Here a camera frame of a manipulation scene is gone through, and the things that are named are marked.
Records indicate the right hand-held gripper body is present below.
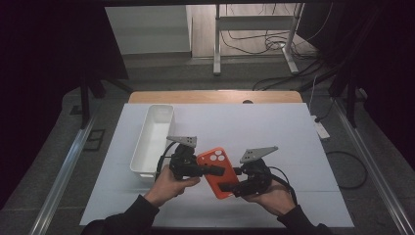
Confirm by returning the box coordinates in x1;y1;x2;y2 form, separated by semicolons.
235;145;279;198

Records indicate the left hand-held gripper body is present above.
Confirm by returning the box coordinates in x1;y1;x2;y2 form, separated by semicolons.
166;135;209;181

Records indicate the orange phone case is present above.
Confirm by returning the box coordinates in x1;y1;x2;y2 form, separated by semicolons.
196;146;241;201

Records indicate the person's right hand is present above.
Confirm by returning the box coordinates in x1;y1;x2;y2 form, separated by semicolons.
242;178;297;217

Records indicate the person's left hand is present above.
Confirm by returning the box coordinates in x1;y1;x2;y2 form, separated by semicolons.
144;164;202;209

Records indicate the white plastic storage box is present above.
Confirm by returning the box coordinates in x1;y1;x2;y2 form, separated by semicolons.
129;103;176;184

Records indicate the white table mat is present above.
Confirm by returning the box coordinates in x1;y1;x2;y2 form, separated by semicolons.
79;102;355;228

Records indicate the wooden table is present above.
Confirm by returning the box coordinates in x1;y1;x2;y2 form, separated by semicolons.
127;90;304;105

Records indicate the white power strip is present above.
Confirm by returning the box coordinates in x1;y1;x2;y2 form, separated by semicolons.
310;115;332;141

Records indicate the black metal stand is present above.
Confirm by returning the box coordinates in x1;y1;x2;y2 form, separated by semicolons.
78;72;133;130
328;72;360;129

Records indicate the white cabinet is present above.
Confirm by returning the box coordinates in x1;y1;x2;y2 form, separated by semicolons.
105;4;194;55

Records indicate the black curtain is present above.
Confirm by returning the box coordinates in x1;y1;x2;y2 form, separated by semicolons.
0;0;129;210
295;0;415;170

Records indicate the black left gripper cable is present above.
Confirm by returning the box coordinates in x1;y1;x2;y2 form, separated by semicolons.
155;141;178;181

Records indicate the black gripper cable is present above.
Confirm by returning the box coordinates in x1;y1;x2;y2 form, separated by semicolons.
267;165;299;207
155;141;178;181

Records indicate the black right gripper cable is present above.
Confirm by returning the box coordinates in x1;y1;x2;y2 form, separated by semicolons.
267;165;299;207

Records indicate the black floor frame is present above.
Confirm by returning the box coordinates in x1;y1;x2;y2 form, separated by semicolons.
82;128;107;152

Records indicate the white cable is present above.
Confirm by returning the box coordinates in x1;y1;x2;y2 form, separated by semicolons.
308;73;320;118

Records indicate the black looped floor cable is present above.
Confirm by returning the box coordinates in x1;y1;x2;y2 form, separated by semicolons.
325;150;369;190

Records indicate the aluminium floor rail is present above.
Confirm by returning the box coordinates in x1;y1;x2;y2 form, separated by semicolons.
332;97;415;235
28;104;101;235

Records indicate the white metal desk frame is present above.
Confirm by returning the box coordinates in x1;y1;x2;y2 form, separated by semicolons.
212;3;305;77

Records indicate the tangle of black floor cables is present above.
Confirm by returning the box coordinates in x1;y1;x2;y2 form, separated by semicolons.
219;3;336;92

